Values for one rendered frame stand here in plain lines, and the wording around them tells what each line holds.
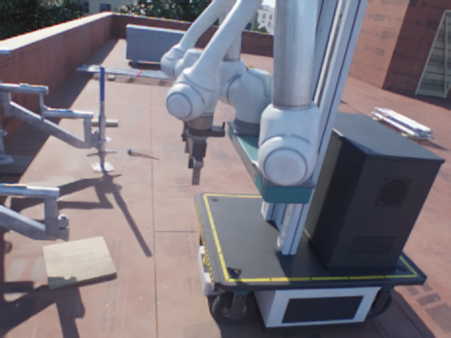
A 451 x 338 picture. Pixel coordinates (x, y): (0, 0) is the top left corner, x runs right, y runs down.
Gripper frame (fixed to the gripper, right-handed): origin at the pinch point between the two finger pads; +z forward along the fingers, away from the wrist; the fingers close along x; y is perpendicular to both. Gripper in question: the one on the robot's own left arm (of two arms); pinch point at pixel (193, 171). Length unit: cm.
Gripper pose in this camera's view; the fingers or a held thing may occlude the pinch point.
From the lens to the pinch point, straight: 125.7
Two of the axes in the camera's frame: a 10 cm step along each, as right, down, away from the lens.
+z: -1.4, 8.9, 4.4
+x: 1.6, 4.5, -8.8
